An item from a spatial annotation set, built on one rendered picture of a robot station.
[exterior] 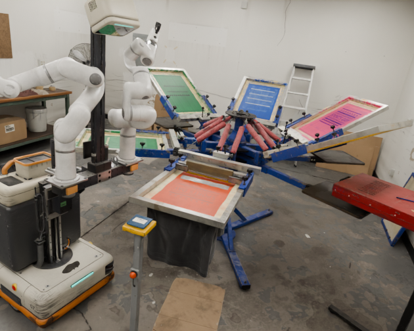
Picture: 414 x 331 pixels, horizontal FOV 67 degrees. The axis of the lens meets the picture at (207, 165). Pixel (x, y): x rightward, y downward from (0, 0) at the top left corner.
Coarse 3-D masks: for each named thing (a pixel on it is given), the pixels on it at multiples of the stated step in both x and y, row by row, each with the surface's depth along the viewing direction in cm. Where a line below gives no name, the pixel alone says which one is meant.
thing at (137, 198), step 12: (156, 180) 210; (144, 192) 194; (240, 192) 208; (144, 204) 182; (156, 204) 180; (168, 204) 181; (180, 216) 177; (192, 216) 174; (204, 216) 173; (228, 216) 177
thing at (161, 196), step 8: (192, 176) 233; (200, 176) 235; (168, 184) 215; (176, 184) 216; (192, 184) 220; (200, 184) 221; (160, 192) 201; (160, 200) 191; (168, 200) 193; (176, 200) 194; (184, 200) 195
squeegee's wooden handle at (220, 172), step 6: (186, 162) 232; (192, 162) 231; (198, 162) 231; (192, 168) 232; (198, 168) 231; (204, 168) 229; (210, 168) 227; (216, 168) 226; (222, 168) 226; (210, 174) 229; (216, 174) 227; (222, 174) 226; (228, 174) 224
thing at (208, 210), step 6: (210, 180) 230; (216, 180) 231; (204, 186) 219; (210, 186) 220; (222, 192) 213; (228, 192) 214; (216, 198) 203; (222, 198) 204; (186, 204) 191; (192, 204) 192; (198, 204) 193; (216, 204) 196; (192, 210) 185; (198, 210) 186; (204, 210) 187; (210, 210) 188; (216, 210) 189
